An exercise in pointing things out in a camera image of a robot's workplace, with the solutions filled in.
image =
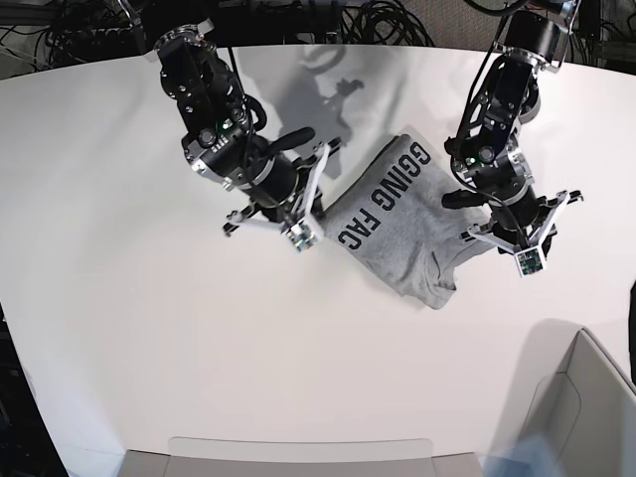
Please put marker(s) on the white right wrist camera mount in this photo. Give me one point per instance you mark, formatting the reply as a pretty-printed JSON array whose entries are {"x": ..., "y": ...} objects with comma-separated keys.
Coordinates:
[{"x": 303, "y": 229}]

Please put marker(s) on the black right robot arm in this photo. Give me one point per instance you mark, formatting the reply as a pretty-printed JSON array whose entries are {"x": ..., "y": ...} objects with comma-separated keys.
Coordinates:
[{"x": 223, "y": 122}]

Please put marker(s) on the grey tray bottom edge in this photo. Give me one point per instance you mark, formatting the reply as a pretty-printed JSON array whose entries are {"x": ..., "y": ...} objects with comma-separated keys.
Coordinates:
[{"x": 189, "y": 456}]

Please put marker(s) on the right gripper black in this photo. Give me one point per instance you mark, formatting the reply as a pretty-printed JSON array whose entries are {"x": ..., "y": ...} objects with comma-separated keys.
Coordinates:
[{"x": 279, "y": 185}]

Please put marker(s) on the blue translucent object corner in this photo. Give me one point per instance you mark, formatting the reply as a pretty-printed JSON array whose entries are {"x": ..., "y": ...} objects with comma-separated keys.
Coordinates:
[{"x": 532, "y": 455}]

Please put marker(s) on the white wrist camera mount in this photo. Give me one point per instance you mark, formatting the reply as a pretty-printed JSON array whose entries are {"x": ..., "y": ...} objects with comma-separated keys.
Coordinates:
[
  {"x": 303, "y": 229},
  {"x": 530, "y": 260}
]

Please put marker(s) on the grey T-shirt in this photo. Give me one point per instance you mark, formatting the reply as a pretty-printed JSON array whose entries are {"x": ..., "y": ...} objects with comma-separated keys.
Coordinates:
[{"x": 392, "y": 221}]

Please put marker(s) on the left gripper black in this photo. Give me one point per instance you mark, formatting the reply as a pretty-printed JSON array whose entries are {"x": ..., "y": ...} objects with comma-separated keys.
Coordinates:
[{"x": 520, "y": 222}]

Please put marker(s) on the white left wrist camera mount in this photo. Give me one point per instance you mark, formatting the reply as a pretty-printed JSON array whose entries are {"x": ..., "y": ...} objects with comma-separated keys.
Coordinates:
[{"x": 530, "y": 260}]

